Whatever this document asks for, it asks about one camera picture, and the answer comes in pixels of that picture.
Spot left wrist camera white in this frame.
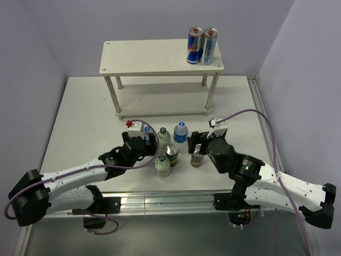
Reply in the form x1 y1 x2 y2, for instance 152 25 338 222
126 120 144 138

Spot green cap glass bottle near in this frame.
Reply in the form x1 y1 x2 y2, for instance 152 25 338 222
155 155 171 177

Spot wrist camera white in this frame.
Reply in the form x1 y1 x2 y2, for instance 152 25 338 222
207 116 228 139
126 120 144 138

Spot green cap glass bottle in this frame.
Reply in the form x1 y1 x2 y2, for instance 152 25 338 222
158 127 171 149
155 155 171 177

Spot white two-tier shelf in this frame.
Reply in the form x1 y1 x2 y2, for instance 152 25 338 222
99 39 224 120

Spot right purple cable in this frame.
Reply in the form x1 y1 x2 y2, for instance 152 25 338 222
217 108 311 256

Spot Pocari Sweat bottle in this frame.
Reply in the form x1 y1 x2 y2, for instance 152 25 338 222
173 122 188 143
144 125 151 145

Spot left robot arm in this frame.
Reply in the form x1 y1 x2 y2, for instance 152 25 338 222
4 132 160 227

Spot silver Red Bull can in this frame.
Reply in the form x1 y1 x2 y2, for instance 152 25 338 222
200 28 218 65

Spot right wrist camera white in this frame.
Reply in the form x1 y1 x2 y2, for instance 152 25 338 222
207 116 228 139

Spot green cap glass bottle far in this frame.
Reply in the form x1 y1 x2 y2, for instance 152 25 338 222
158 127 171 149

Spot grey coffee can right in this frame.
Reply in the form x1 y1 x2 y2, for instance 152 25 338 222
190 150 204 167

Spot black coffee can left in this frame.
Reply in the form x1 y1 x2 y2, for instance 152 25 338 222
164 144 178 167

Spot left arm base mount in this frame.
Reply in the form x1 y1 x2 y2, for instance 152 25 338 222
72 197 121 235

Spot purple cable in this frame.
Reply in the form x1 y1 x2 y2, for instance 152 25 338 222
4 119 160 235
217 108 311 256

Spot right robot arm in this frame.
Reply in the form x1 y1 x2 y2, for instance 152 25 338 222
187 132 336 229

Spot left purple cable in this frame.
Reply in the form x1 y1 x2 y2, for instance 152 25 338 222
4 119 160 235

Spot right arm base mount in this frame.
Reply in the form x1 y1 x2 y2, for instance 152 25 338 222
213 193 262 230

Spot blue Red Bull can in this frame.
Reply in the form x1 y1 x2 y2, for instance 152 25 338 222
186 27 203 64

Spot aluminium front rail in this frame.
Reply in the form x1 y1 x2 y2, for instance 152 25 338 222
15 192 263 256

